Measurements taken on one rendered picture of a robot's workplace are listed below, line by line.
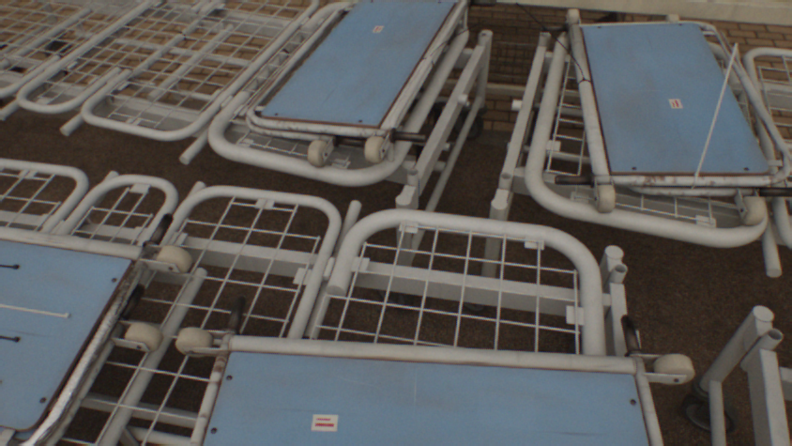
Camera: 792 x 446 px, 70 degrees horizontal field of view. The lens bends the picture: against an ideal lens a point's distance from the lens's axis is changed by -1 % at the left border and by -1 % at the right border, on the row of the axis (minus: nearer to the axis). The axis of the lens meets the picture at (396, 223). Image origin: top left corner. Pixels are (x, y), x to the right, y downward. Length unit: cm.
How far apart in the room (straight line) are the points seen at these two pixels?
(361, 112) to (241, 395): 74
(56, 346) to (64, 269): 17
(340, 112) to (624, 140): 69
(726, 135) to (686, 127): 9
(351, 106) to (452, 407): 80
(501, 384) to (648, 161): 67
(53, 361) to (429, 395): 64
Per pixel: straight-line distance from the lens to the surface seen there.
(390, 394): 97
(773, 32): 351
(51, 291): 123
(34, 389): 113
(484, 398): 98
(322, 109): 147
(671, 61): 179
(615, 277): 126
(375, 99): 146
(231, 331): 108
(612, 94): 162
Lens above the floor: 140
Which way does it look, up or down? 46 degrees down
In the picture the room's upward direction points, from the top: 2 degrees counter-clockwise
